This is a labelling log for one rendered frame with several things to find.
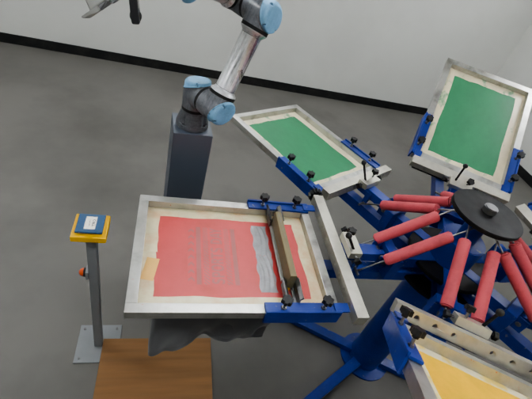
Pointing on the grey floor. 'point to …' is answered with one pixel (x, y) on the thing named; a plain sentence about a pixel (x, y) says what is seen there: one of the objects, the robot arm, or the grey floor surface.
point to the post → (96, 335)
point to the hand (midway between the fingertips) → (89, 14)
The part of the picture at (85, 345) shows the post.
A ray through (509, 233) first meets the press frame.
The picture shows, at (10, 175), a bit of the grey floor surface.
